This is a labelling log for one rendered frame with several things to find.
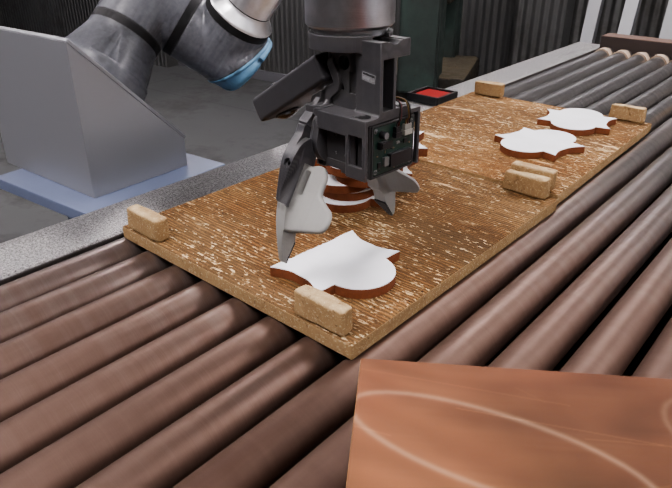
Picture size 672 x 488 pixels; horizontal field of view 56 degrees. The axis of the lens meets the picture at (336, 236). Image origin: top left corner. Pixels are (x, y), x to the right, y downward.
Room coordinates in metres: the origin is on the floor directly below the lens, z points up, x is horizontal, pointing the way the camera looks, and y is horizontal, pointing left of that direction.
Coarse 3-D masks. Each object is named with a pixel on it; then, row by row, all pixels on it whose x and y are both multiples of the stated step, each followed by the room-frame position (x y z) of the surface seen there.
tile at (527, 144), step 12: (516, 132) 0.98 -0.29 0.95; (528, 132) 0.98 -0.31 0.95; (540, 132) 0.98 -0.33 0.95; (552, 132) 0.98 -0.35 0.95; (564, 132) 0.98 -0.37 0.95; (504, 144) 0.92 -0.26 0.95; (516, 144) 0.92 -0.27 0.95; (528, 144) 0.92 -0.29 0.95; (540, 144) 0.92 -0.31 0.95; (552, 144) 0.92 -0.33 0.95; (564, 144) 0.92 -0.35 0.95; (576, 144) 0.92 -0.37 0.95; (516, 156) 0.89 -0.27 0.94; (528, 156) 0.89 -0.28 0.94; (540, 156) 0.89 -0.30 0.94; (552, 156) 0.88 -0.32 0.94
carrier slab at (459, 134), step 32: (480, 96) 1.25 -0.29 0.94; (448, 128) 1.04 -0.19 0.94; (480, 128) 1.04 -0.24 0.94; (512, 128) 1.04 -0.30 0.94; (544, 128) 1.04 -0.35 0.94; (640, 128) 1.04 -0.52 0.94; (448, 160) 0.88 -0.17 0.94; (480, 160) 0.88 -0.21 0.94; (512, 160) 0.88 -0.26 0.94; (544, 160) 0.88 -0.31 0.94; (576, 160) 0.88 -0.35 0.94; (608, 160) 0.90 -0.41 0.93
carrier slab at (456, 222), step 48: (240, 192) 0.76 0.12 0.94; (432, 192) 0.76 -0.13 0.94; (480, 192) 0.76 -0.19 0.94; (144, 240) 0.63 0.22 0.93; (192, 240) 0.63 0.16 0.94; (240, 240) 0.63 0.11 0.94; (384, 240) 0.63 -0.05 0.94; (432, 240) 0.63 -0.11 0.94; (480, 240) 0.63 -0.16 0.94; (240, 288) 0.53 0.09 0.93; (288, 288) 0.52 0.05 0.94; (432, 288) 0.52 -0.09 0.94; (336, 336) 0.45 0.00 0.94
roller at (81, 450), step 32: (640, 96) 1.31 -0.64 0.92; (224, 352) 0.45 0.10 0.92; (256, 352) 0.46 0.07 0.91; (160, 384) 0.40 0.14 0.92; (192, 384) 0.41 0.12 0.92; (224, 384) 0.42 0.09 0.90; (128, 416) 0.37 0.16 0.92; (160, 416) 0.38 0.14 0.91; (64, 448) 0.33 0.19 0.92; (96, 448) 0.34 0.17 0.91; (128, 448) 0.35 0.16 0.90; (0, 480) 0.31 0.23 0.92; (32, 480) 0.31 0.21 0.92; (64, 480) 0.32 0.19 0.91
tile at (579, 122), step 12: (576, 108) 1.12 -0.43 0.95; (540, 120) 1.06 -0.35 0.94; (552, 120) 1.05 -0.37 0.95; (564, 120) 1.05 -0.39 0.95; (576, 120) 1.05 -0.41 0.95; (588, 120) 1.05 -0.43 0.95; (600, 120) 1.05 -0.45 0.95; (612, 120) 1.05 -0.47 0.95; (576, 132) 1.00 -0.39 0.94; (588, 132) 1.00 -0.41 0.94; (600, 132) 1.01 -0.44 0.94
